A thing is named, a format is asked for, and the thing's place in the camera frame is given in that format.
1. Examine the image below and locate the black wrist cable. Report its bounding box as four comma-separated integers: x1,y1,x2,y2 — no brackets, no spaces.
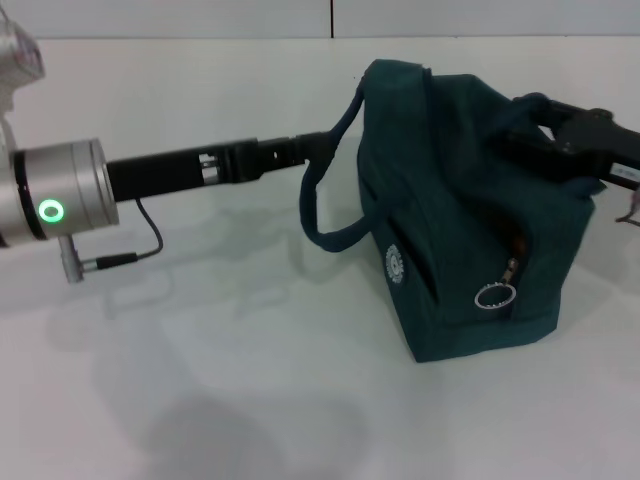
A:
79,197,165,271
614,188,640,225

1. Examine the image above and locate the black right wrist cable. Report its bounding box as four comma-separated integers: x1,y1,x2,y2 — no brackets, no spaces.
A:
614,188,640,225

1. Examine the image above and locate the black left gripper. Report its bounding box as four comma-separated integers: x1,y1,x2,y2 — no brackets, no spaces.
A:
105,128,337,204

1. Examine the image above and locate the dark teal fabric lunch bag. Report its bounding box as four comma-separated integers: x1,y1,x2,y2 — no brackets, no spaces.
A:
298,58,609,365

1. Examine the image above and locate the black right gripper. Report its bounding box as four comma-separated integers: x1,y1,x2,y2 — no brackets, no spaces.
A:
503,97,640,191

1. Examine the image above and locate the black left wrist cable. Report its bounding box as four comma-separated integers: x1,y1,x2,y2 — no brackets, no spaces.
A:
79,197,165,271

